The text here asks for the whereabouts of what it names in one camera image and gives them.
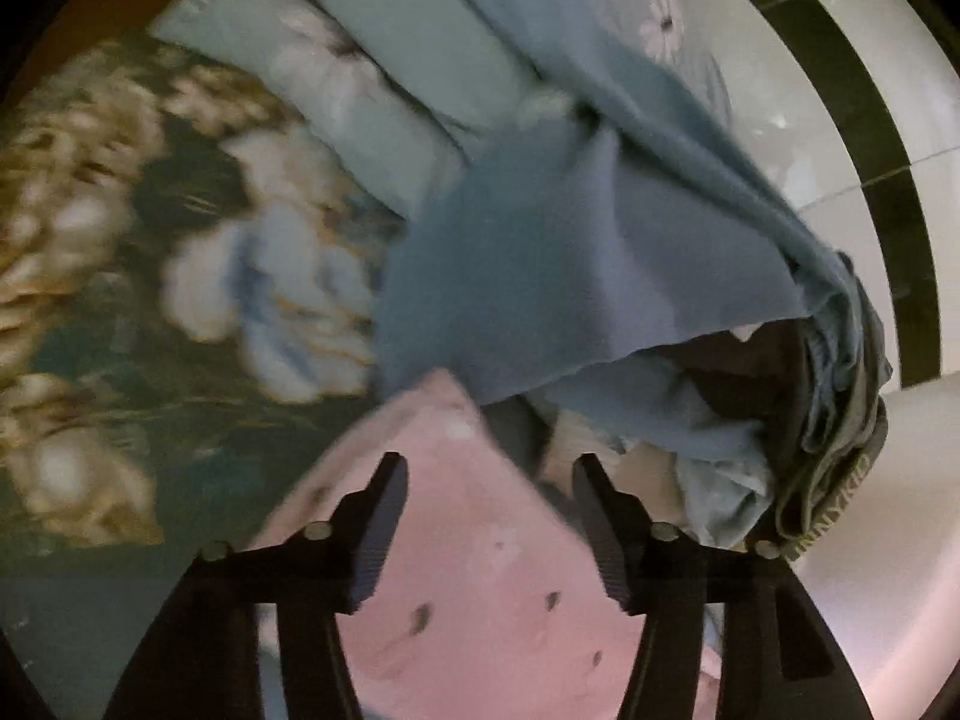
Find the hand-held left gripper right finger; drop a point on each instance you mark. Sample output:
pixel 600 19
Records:
pixel 604 540

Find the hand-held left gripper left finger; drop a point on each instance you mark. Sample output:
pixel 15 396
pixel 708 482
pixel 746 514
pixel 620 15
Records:
pixel 375 540

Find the pink floral fleece blanket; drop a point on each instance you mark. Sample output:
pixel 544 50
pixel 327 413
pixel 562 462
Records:
pixel 480 577

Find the beige garment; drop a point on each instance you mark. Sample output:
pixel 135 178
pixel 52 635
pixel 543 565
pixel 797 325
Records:
pixel 652 476

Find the dark grey garment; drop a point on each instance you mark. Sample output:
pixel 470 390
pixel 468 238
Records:
pixel 825 480

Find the white wardrobe with black stripe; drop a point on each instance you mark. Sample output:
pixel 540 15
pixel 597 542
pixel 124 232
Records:
pixel 862 615

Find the blue cloth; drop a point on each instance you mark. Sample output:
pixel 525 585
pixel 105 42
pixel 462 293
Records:
pixel 540 262

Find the teal floral bed cover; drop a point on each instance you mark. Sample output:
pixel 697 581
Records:
pixel 112 240

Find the grey floral quilt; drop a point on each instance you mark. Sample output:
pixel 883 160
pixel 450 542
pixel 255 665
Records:
pixel 337 90

